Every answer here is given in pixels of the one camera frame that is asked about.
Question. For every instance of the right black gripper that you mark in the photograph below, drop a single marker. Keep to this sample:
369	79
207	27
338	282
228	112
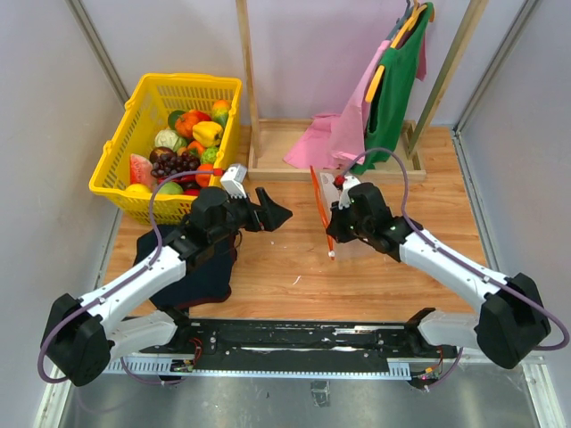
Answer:
335	229

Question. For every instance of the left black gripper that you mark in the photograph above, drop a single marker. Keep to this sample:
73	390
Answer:
270	216

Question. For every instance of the clear zip top bag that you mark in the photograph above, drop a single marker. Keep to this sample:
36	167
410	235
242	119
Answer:
326	194

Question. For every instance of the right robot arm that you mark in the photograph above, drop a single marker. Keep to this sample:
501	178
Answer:
508	322

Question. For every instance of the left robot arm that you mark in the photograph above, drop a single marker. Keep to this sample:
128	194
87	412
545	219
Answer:
84	335

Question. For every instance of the pink shirt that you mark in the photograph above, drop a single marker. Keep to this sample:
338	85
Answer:
334	139

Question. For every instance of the green custard apple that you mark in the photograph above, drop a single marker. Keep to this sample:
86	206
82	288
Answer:
210	154

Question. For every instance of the dark navy cloth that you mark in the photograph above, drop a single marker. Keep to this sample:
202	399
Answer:
209	283

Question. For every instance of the red chili pepper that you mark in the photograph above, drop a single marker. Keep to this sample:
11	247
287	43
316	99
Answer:
177	178

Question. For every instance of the purple grape bunch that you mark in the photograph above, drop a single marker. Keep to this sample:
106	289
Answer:
182	163

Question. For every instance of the yellow bell pepper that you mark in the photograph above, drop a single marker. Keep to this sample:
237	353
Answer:
208	133

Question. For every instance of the small orange fruit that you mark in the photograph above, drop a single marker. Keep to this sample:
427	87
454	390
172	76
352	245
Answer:
196	148

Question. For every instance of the green shirt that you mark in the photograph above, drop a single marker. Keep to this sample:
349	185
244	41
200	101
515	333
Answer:
388	108

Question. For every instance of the mango fruit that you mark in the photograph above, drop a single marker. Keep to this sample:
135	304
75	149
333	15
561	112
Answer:
220	112

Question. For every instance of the orange pumpkin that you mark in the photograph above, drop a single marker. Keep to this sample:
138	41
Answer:
185	123

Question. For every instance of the green white cabbage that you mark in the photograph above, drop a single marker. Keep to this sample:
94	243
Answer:
170	139

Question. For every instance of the yellow lemon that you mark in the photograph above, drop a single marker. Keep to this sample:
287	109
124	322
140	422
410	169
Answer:
138	188

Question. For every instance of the watermelon slice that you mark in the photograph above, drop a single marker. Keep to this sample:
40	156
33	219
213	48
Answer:
140	171

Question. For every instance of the yellow clothes hanger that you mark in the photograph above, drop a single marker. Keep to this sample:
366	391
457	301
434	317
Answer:
374	84

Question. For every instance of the yellow plastic basket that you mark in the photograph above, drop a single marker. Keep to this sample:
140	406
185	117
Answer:
146	113

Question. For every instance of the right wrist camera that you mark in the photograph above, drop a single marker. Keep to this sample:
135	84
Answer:
344	183

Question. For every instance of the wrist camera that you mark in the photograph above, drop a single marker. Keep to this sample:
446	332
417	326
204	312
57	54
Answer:
344	183
231	180

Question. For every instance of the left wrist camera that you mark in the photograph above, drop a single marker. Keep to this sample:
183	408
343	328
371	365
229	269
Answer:
231	180

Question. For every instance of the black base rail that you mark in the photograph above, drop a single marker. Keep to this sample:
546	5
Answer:
286	346

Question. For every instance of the left wooden rack post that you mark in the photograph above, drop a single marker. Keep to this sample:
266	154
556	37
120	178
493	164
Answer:
245	36

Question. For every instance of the wooden rack post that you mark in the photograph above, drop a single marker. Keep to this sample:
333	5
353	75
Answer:
459	44
245	36

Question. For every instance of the right wooden rack post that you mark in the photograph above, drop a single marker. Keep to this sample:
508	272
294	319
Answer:
459	44

